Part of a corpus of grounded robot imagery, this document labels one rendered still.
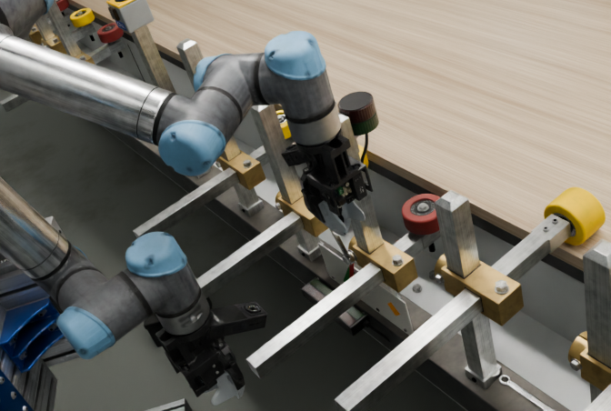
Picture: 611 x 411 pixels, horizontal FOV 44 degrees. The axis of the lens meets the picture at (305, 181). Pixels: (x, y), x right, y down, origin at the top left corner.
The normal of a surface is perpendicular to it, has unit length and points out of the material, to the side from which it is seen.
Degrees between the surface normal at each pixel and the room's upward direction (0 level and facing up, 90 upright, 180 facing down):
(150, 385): 0
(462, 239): 90
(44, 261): 91
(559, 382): 0
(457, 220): 90
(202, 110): 29
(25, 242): 91
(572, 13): 0
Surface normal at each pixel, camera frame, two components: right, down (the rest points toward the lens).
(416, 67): -0.25, -0.76
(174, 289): 0.60, 0.40
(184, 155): -0.32, 0.64
